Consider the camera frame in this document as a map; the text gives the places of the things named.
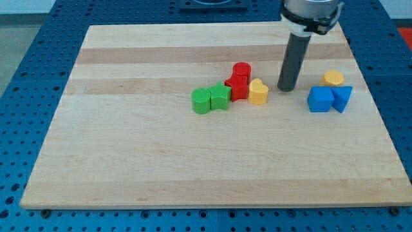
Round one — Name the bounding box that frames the green cylinder block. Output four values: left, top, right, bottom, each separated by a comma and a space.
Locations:
191, 88, 211, 114

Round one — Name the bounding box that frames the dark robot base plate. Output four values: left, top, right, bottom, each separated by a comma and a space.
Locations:
178, 0, 249, 11

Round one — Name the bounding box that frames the red star block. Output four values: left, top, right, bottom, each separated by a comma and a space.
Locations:
225, 74, 248, 102

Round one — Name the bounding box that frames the green star block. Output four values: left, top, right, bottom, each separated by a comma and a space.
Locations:
207, 82, 231, 110

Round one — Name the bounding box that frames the blue triangle block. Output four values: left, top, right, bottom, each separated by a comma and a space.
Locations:
331, 86, 353, 113

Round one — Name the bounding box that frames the red cylinder block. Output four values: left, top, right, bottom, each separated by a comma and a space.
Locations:
232, 62, 252, 84

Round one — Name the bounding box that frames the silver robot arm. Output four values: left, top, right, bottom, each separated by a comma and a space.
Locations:
277, 0, 344, 92

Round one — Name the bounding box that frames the wooden board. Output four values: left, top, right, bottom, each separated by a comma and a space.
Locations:
20, 22, 411, 209

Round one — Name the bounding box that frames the blue cube block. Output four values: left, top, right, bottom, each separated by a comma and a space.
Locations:
307, 86, 334, 113

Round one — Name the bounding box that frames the yellow hexagon block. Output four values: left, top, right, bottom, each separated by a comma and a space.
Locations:
320, 70, 345, 87

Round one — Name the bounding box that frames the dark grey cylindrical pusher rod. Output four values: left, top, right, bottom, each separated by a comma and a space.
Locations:
277, 34, 311, 92

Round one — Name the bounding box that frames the yellow heart block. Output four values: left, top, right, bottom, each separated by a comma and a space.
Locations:
248, 79, 269, 104

